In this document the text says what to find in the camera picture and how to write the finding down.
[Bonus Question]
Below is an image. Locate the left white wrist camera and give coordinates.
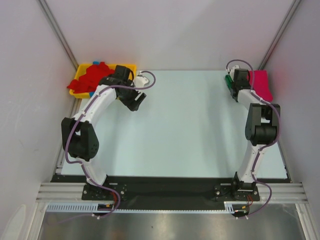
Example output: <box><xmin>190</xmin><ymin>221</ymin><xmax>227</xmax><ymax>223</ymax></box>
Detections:
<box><xmin>133</xmin><ymin>71</ymin><xmax>150</xmax><ymax>88</ymax></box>

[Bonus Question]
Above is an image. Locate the left corner aluminium post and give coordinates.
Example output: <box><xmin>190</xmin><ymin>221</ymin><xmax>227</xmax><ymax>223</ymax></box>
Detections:
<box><xmin>36</xmin><ymin>0</ymin><xmax>79</xmax><ymax>70</ymax></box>

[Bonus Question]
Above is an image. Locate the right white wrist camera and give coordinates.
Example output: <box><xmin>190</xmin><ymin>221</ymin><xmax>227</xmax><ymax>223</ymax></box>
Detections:
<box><xmin>228</xmin><ymin>65</ymin><xmax>240</xmax><ymax>80</ymax></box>

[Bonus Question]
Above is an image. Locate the green t shirt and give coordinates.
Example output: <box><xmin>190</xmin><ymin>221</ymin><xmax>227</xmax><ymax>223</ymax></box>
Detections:
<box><xmin>224</xmin><ymin>74</ymin><xmax>234</xmax><ymax>96</ymax></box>

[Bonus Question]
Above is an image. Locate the red t shirt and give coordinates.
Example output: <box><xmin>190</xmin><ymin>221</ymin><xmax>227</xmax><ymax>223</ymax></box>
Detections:
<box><xmin>67</xmin><ymin>62</ymin><xmax>115</xmax><ymax>94</ymax></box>

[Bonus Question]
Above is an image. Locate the blue t shirt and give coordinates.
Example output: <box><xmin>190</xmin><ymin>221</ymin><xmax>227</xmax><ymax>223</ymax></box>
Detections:
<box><xmin>88</xmin><ymin>62</ymin><xmax>105</xmax><ymax>97</ymax></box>

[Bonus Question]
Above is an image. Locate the right corner aluminium post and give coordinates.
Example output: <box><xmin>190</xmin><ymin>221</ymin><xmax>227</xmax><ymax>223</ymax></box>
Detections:
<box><xmin>258</xmin><ymin>0</ymin><xmax>304</xmax><ymax>70</ymax></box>

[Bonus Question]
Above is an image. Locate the slotted cable duct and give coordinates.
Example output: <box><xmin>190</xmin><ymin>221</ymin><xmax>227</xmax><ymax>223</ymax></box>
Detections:
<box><xmin>46</xmin><ymin>202</ymin><xmax>248</xmax><ymax>214</ymax></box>

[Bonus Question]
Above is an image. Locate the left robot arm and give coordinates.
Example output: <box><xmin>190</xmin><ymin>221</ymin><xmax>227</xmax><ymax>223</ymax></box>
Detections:
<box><xmin>61</xmin><ymin>65</ymin><xmax>154</xmax><ymax>200</ymax></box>

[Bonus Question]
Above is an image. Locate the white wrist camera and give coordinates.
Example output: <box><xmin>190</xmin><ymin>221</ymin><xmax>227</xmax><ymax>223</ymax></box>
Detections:
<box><xmin>133</xmin><ymin>71</ymin><xmax>150</xmax><ymax>88</ymax></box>
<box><xmin>228</xmin><ymin>65</ymin><xmax>240</xmax><ymax>80</ymax></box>

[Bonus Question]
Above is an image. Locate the corner aluminium post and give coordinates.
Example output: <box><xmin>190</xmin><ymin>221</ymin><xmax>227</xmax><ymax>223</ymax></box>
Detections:
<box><xmin>258</xmin><ymin>0</ymin><xmax>304</xmax><ymax>70</ymax></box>
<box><xmin>36</xmin><ymin>0</ymin><xmax>79</xmax><ymax>70</ymax></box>

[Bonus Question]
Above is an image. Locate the aluminium frame rail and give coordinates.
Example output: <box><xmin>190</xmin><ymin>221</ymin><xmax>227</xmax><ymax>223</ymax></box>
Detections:
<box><xmin>36</xmin><ymin>182</ymin><xmax>308</xmax><ymax>204</ymax></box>

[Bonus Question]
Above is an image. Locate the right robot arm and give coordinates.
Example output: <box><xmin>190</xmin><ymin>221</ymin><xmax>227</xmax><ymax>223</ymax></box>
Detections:
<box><xmin>229</xmin><ymin>67</ymin><xmax>281</xmax><ymax>201</ymax></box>

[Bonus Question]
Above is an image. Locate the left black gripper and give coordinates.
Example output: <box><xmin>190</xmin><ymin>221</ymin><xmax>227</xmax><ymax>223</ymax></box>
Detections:
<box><xmin>118</xmin><ymin>80</ymin><xmax>146</xmax><ymax>112</ymax></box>

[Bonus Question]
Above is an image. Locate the yellow plastic bin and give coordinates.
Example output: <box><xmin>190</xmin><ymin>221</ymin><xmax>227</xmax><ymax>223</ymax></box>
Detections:
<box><xmin>69</xmin><ymin>63</ymin><xmax>137</xmax><ymax>101</ymax></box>

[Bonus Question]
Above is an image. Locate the magenta t shirt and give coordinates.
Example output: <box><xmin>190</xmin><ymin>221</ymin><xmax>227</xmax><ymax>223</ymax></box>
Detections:
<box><xmin>249</xmin><ymin>70</ymin><xmax>273</xmax><ymax>103</ymax></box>

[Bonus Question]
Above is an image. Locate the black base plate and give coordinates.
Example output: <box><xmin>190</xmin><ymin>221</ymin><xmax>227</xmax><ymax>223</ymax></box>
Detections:
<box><xmin>50</xmin><ymin>174</ymin><xmax>290</xmax><ymax>210</ymax></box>

